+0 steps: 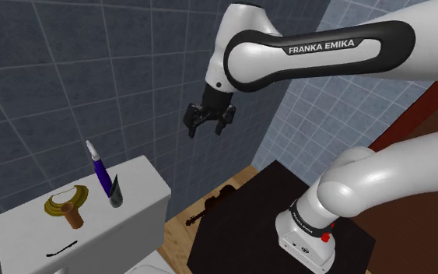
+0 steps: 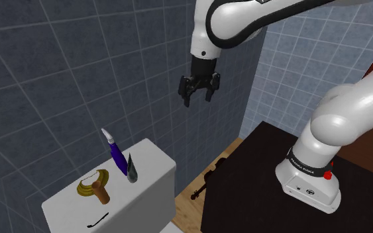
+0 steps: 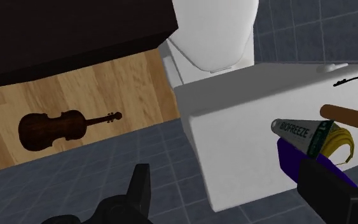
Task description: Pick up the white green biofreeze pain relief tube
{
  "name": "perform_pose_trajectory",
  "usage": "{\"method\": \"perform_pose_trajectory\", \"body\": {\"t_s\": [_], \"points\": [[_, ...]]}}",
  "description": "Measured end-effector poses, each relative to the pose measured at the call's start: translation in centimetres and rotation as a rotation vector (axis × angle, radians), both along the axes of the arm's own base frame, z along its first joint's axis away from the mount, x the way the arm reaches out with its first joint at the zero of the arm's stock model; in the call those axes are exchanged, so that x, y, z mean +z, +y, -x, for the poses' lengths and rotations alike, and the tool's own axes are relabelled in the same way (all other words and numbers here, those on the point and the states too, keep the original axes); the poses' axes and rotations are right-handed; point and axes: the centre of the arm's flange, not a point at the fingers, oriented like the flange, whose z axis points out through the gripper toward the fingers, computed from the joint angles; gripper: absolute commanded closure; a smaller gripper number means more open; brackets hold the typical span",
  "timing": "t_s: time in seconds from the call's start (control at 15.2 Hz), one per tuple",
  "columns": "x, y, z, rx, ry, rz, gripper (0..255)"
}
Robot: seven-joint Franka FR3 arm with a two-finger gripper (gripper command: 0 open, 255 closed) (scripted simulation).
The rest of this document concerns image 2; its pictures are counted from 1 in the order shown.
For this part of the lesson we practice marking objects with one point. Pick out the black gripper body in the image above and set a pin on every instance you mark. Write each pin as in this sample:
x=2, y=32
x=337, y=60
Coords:
x=203, y=67

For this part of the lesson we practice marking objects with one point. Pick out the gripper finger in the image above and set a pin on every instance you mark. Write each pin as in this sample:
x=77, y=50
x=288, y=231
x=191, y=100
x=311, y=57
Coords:
x=186, y=87
x=214, y=84

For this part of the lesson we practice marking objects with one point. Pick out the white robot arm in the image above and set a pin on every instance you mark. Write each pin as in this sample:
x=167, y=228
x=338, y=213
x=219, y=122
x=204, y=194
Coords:
x=321, y=142

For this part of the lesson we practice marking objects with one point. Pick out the dark brown violin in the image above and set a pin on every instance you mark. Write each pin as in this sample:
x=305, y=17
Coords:
x=207, y=177

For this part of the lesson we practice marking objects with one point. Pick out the purple bottle with white nozzle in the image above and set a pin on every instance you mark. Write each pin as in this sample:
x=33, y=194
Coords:
x=118, y=158

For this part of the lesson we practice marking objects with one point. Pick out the grey cone-shaped object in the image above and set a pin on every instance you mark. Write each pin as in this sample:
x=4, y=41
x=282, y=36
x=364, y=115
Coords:
x=132, y=172

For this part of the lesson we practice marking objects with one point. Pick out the black robot stand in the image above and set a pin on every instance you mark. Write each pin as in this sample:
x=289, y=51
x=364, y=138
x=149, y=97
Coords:
x=247, y=180

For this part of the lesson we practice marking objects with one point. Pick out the brown wooden cylinder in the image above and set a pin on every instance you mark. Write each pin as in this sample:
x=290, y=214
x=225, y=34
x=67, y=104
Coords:
x=102, y=194

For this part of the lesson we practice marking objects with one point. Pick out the yellow banana bunch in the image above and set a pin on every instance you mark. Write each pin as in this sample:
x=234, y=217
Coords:
x=86, y=188

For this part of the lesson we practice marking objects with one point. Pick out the thin black pen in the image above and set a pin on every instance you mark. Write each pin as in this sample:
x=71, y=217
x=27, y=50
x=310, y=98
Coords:
x=98, y=220

